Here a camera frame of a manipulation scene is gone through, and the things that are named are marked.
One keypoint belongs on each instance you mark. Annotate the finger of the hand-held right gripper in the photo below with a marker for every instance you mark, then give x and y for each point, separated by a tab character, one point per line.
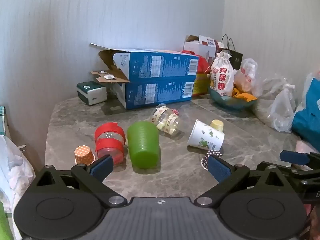
282	168
293	156

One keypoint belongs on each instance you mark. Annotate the white and red cardboard box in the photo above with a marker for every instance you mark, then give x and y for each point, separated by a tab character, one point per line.
197	46

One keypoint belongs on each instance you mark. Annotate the yellow cupcake liner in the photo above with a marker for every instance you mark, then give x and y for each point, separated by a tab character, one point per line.
217	125

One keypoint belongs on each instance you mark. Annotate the clear cup with red tape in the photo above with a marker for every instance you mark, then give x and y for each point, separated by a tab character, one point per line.
107	128

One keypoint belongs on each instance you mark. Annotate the white paper cup green print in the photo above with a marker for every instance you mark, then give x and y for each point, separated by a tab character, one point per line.
205	136

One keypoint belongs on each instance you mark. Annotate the teal checked cloth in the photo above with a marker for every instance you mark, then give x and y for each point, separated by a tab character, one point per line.
2	120

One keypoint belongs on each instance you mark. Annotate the white plastic bag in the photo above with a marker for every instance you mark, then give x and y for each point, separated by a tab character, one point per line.
13	170

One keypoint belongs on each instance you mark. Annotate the blue bag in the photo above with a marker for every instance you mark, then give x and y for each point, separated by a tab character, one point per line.
308	115

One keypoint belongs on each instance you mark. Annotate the blue carton with open flaps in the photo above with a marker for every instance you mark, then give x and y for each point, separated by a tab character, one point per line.
160	63

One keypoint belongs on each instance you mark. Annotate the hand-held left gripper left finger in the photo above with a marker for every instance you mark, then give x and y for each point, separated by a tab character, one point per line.
101	167

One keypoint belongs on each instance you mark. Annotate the green plastic cup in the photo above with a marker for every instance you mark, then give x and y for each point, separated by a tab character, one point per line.
142	142

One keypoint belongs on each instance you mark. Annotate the clear cup with patterned tape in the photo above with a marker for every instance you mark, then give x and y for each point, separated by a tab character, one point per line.
165	120

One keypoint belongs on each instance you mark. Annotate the red dotted cupcake liner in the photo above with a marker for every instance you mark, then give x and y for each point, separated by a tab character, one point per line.
175	111

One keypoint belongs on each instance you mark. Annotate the orange dotted cupcake liner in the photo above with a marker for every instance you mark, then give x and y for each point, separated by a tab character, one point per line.
83	155

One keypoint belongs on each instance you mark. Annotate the green plastic item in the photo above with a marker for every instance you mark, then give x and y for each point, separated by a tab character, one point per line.
4	222

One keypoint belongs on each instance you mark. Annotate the teal glass bowl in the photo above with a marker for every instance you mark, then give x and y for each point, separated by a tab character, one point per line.
227	102

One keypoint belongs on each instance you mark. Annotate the dark dotted cupcake liner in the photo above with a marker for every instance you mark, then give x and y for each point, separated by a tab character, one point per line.
206	159

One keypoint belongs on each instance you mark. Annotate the yellow and red box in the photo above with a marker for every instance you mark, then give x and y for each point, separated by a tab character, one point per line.
200	85

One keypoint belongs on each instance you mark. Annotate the orange snack packets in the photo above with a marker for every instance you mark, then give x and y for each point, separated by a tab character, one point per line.
243	96

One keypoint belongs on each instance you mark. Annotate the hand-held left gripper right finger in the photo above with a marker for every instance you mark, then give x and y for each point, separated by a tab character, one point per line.
220	170

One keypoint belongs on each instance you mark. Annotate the green and white tissue pack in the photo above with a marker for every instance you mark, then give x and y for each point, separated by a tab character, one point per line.
91	93

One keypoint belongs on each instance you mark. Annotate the red plastic bag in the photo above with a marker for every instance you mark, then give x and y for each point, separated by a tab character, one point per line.
203	63

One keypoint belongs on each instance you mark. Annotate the small clear plastic bag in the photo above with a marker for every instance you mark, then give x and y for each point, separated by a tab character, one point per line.
247	76

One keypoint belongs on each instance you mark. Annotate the large clear plastic bag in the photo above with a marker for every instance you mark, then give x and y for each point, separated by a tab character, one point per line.
277	105

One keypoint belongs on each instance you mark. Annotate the black paper bag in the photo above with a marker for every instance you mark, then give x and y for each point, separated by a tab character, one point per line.
235	56

